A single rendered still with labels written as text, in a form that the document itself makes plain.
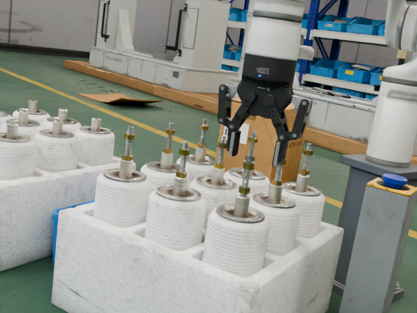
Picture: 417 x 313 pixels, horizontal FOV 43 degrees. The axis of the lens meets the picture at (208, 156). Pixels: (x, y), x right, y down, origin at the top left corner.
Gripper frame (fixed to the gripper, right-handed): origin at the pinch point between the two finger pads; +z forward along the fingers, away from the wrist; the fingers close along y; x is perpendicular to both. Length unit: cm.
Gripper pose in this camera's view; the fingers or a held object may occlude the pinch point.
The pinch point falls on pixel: (255, 151)
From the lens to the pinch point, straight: 79.2
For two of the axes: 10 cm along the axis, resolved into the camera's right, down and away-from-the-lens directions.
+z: -1.4, 9.6, 2.3
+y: 9.0, 2.2, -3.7
